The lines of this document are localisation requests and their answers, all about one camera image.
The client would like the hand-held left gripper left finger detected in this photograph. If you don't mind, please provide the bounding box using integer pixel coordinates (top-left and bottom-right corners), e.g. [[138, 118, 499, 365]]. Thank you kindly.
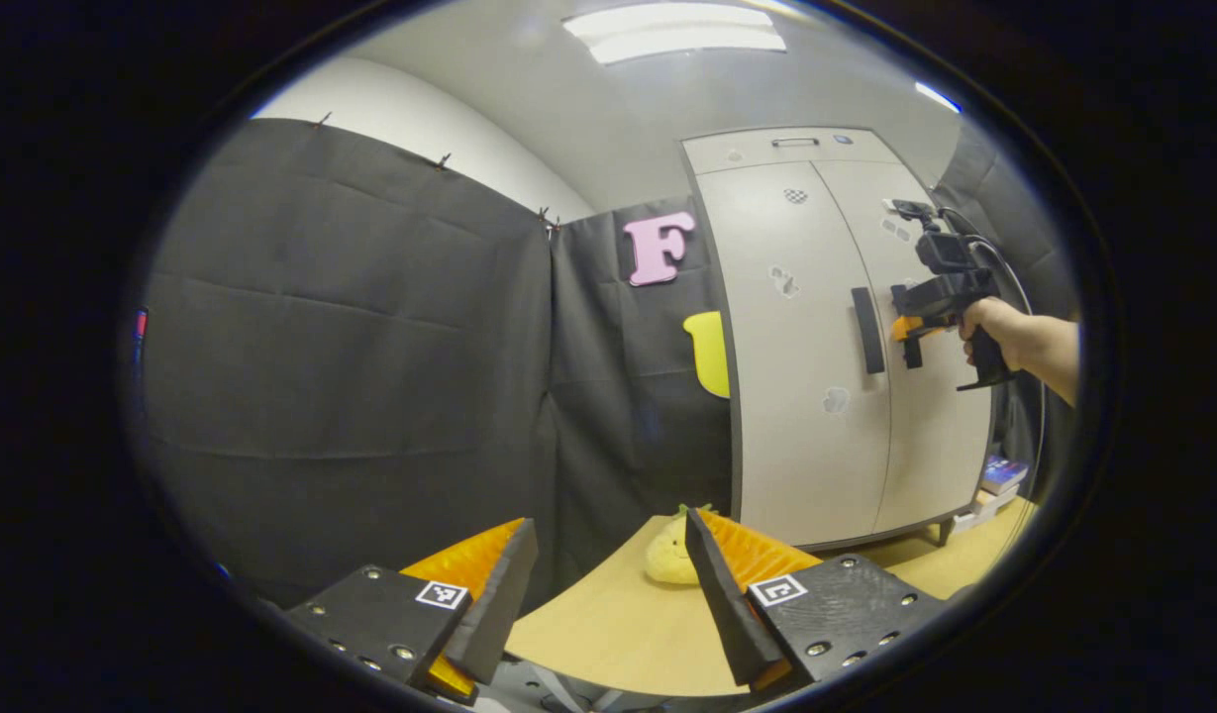
[[286, 518, 538, 706]]

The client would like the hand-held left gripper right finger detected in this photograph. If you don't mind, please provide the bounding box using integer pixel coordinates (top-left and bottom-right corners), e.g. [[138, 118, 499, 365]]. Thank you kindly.
[[685, 509, 951, 694]]

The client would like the grey cabinet door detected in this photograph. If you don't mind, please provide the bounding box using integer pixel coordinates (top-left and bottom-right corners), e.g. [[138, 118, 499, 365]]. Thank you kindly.
[[695, 161, 891, 546], [811, 158, 995, 536]]

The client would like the grey double-door shoe cabinet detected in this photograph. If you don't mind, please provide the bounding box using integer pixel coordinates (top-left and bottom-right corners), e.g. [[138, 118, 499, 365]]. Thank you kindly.
[[680, 126, 1010, 551]]

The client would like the yellow plush toy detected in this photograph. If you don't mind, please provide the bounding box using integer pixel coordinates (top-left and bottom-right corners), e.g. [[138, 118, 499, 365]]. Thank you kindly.
[[645, 505, 713, 585]]

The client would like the blue book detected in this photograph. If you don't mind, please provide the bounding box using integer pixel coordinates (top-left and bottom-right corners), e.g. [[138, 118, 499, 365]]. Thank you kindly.
[[982, 456, 1030, 494]]

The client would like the black backdrop cloth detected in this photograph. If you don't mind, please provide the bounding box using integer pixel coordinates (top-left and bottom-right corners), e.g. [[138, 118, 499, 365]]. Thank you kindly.
[[138, 117, 1079, 607]]

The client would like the large ceiling light panel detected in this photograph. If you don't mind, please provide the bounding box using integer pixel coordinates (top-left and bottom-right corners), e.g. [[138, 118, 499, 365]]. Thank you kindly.
[[563, 3, 787, 65]]

